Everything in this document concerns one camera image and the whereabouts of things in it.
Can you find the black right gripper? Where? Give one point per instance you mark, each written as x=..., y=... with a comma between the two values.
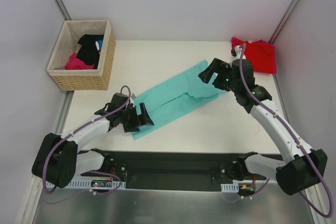
x=218, y=74

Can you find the left white cable duct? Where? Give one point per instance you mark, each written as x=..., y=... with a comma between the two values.
x=99, y=184

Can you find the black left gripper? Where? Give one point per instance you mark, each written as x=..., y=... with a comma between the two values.
x=134, y=118

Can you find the black t shirt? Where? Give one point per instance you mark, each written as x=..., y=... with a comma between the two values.
x=89, y=51

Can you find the magenta t shirt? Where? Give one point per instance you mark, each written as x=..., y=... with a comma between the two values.
x=76, y=64

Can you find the white cable duct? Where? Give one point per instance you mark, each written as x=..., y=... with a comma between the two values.
x=99, y=184
x=230, y=188

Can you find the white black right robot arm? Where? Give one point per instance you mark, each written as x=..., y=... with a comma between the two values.
x=301, y=166

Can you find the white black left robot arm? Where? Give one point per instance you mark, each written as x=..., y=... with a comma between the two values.
x=60, y=157

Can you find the teal t shirt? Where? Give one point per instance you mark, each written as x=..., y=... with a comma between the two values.
x=175, y=98

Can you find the right aluminium frame post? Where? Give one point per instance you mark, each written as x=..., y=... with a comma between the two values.
x=283, y=21

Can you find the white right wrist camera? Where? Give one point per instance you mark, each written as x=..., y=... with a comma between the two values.
x=236, y=52

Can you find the red t shirt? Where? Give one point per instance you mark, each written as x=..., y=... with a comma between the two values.
x=261, y=54

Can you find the woven wicker basket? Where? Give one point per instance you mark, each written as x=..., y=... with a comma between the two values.
x=67, y=44

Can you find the right white cable duct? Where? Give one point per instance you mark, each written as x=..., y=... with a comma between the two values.
x=230, y=188

